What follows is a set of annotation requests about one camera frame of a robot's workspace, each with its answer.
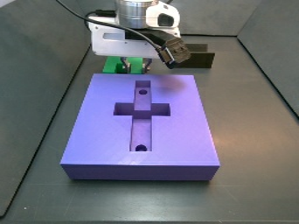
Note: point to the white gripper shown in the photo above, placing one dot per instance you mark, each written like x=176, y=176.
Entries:
x=114, y=42

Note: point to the green U-shaped block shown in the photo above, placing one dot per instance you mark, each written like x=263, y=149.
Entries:
x=113, y=66

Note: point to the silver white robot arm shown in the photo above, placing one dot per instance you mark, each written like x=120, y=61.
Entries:
x=137, y=14

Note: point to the black fixture stand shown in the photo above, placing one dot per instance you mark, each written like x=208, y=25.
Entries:
x=200, y=57

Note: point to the purple board with cross slot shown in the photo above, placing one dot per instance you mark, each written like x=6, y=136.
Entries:
x=140, y=130

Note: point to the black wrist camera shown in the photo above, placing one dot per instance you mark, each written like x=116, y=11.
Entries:
x=172, y=50

